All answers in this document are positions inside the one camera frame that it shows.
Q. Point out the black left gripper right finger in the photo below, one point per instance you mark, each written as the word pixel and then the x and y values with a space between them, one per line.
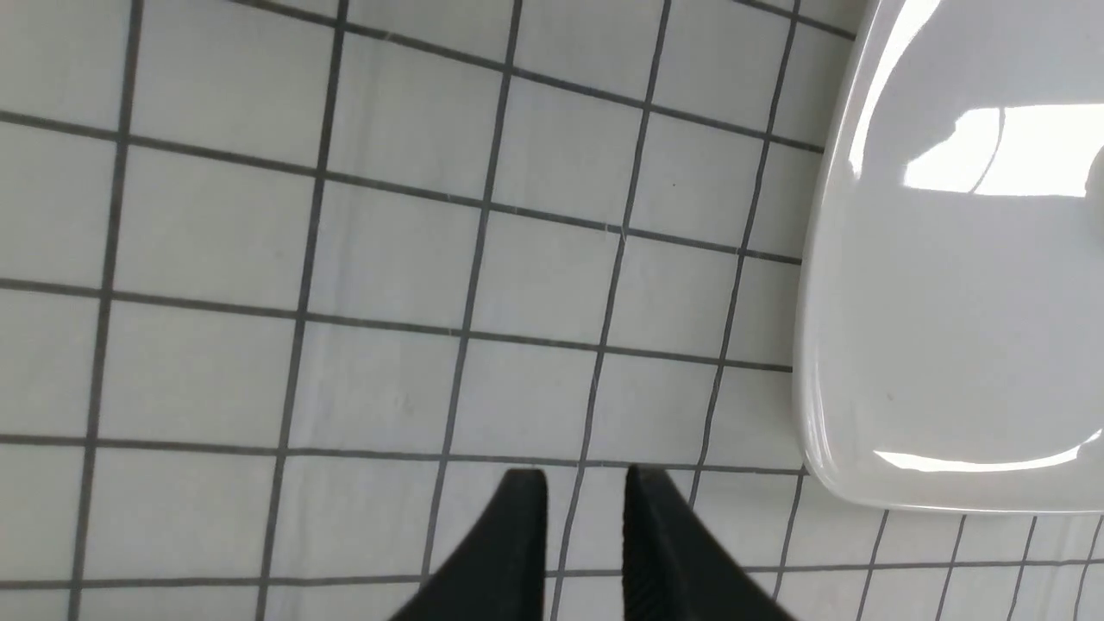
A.
pixel 673 568

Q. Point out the white grid-pattern tablecloth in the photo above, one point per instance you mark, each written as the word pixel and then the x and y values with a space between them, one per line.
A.
pixel 289 285

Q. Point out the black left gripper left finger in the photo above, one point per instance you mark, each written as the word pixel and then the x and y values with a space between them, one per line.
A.
pixel 497 572

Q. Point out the white square plate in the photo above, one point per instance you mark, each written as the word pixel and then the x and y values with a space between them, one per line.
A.
pixel 949 334

